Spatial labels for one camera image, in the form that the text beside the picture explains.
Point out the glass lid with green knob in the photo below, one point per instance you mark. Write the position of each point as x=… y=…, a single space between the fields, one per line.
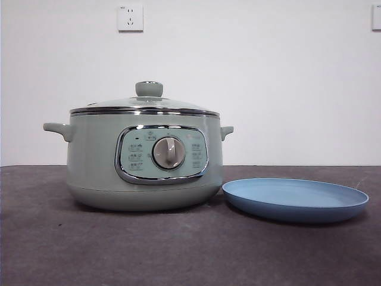
x=149 y=89

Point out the pale green electric steamer pot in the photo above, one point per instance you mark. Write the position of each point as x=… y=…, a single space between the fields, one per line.
x=95 y=155

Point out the blue round plate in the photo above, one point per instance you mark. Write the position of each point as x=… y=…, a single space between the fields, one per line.
x=294 y=205

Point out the white wall socket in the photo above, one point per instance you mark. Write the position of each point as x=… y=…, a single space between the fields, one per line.
x=130 y=18

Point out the white wall switch plate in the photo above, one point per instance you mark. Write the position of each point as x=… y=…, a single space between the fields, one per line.
x=377 y=18

